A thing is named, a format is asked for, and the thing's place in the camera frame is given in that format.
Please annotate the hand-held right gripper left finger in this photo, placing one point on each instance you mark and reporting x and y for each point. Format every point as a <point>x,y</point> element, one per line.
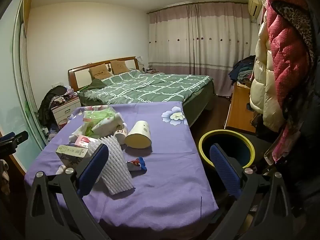
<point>92,170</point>

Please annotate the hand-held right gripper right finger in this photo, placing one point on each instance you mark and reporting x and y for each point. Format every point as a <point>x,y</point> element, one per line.
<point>225,172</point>

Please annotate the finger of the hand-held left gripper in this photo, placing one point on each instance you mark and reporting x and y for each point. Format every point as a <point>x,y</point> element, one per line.
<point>15,138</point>

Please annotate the white foam net sleeve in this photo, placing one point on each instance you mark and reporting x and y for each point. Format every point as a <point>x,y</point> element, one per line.
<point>117,170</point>

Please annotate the pale green carton box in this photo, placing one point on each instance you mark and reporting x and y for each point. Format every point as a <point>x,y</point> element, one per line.
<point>71,151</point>

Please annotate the yellow-rimmed blue bin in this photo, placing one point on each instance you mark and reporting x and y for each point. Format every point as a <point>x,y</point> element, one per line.
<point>238,140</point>

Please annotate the green tissue packet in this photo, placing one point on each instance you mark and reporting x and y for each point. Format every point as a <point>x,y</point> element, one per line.
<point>100,115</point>

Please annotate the cream paper cup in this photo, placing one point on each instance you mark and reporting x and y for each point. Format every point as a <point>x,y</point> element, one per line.
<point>140,132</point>

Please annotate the pink white packet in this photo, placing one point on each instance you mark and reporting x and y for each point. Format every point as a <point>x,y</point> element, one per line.
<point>82,141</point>

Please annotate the white crumpled paper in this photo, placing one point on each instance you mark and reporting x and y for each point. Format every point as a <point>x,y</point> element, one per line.
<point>76,133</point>

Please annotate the red blue snack wrapper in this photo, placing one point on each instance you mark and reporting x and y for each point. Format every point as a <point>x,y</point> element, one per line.
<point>137,165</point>

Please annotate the dark jacket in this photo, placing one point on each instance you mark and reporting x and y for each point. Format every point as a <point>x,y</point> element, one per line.
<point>47,102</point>

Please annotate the purple floral tablecloth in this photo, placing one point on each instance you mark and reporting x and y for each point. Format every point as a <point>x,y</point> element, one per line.
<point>170,170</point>

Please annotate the wardrobe sliding door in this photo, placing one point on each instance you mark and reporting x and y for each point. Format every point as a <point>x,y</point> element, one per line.
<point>15,80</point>

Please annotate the white nightstand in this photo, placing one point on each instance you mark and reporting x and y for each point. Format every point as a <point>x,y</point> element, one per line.
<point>66,110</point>

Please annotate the wooden cabinet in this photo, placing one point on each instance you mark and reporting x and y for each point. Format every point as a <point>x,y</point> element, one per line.
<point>238,107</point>

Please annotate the bed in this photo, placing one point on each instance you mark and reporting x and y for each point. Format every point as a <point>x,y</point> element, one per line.
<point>200,97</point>

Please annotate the dark green cloth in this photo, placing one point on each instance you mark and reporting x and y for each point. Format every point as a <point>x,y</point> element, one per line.
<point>96,83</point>

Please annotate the wooden headboard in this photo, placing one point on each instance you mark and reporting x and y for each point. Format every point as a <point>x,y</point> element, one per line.
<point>80,73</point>

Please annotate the brown pillow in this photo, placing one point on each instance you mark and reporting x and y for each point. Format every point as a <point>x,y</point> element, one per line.
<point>120,67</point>
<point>99,71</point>

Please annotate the green checked duvet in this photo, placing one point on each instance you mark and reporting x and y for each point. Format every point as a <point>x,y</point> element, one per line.
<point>150,87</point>

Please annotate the pile of clothes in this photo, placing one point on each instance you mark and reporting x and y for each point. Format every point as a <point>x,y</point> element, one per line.
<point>243,68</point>

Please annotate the white mauve curtain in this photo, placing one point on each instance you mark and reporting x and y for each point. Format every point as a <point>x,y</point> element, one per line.
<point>200,42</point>

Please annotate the red quilted jacket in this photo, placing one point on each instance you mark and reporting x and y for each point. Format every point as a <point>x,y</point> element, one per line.
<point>287,55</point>

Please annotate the leopard print garment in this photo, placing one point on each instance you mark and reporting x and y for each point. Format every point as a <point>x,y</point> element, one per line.
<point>300,22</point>

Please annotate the wall air conditioner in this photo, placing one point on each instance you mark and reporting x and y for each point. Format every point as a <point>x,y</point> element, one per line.
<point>254,3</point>

